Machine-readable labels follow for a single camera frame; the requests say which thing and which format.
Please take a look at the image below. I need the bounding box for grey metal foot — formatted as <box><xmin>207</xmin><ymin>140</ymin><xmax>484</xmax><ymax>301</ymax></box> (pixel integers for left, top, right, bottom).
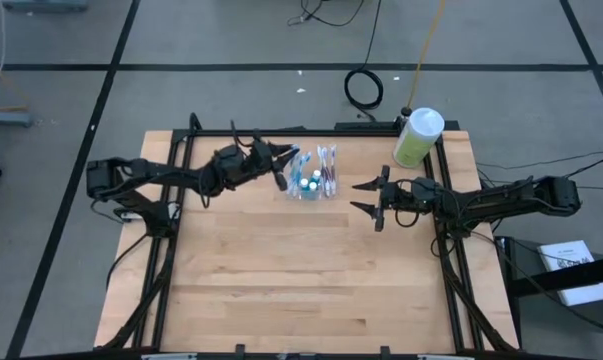
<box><xmin>0</xmin><ymin>109</ymin><xmax>35</xmax><ymax>129</ymax></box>
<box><xmin>0</xmin><ymin>0</ymin><xmax>90</xmax><ymax>14</ymax></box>

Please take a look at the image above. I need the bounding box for black side stand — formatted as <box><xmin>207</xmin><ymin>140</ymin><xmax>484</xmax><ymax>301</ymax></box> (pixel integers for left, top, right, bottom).
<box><xmin>495</xmin><ymin>234</ymin><xmax>603</xmax><ymax>346</ymax></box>

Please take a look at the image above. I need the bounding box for black aluminium table frame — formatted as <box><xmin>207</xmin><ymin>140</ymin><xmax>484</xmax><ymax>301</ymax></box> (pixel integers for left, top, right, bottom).
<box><xmin>93</xmin><ymin>112</ymin><xmax>520</xmax><ymax>360</ymax></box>

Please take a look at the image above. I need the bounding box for yellow hanging cable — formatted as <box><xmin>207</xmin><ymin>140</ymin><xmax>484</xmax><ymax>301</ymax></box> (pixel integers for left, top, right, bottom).
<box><xmin>403</xmin><ymin>0</ymin><xmax>447</xmax><ymax>119</ymax></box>

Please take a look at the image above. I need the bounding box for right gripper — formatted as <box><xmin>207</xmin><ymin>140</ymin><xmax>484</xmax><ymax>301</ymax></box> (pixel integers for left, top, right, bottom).
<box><xmin>349</xmin><ymin>165</ymin><xmax>415</xmax><ymax>233</ymax></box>

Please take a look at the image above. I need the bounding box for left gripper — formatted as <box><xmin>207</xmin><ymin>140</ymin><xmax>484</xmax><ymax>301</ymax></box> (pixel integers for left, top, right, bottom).
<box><xmin>243</xmin><ymin>141</ymin><xmax>300</xmax><ymax>193</ymax></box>

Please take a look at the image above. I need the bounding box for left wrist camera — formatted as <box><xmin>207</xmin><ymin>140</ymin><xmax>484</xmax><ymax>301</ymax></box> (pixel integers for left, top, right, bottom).
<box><xmin>214</xmin><ymin>144</ymin><xmax>247</xmax><ymax>174</ymax></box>

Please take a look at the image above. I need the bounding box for purple toothbrush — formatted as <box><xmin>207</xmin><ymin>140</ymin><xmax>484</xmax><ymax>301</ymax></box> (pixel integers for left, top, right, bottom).
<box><xmin>316</xmin><ymin>144</ymin><xmax>325</xmax><ymax>194</ymax></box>
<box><xmin>321</xmin><ymin>145</ymin><xmax>331</xmax><ymax>195</ymax></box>
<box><xmin>328</xmin><ymin>143</ymin><xmax>338</xmax><ymax>194</ymax></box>

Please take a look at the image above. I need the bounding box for white wipes canister green label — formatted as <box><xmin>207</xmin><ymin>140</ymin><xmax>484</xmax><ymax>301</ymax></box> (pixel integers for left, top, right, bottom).
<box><xmin>391</xmin><ymin>106</ymin><xmax>446</xmax><ymax>169</ymax></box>

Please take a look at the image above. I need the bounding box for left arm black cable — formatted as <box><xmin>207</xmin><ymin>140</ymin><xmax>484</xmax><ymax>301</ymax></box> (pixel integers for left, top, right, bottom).
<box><xmin>103</xmin><ymin>197</ymin><xmax>182</xmax><ymax>291</ymax></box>

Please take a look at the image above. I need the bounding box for white manual booklet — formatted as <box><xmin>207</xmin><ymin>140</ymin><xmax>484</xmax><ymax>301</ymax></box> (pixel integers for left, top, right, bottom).
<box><xmin>536</xmin><ymin>239</ymin><xmax>603</xmax><ymax>307</ymax></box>

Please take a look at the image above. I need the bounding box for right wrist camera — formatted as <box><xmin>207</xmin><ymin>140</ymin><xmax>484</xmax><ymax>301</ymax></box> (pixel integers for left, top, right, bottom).
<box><xmin>411</xmin><ymin>177</ymin><xmax>443</xmax><ymax>202</ymax></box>

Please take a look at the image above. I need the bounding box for black hanging cable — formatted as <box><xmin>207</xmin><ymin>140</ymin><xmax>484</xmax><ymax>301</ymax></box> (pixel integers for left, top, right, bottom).
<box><xmin>343</xmin><ymin>0</ymin><xmax>385</xmax><ymax>121</ymax></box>

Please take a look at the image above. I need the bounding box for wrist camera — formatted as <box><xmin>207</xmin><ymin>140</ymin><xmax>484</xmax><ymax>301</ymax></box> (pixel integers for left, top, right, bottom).
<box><xmin>411</xmin><ymin>177</ymin><xmax>443</xmax><ymax>202</ymax></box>
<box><xmin>214</xmin><ymin>144</ymin><xmax>247</xmax><ymax>174</ymax></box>

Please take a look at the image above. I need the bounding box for clear acrylic organizer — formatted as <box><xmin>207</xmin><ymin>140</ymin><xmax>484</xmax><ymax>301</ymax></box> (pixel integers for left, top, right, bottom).
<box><xmin>284</xmin><ymin>167</ymin><xmax>339</xmax><ymax>201</ymax></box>

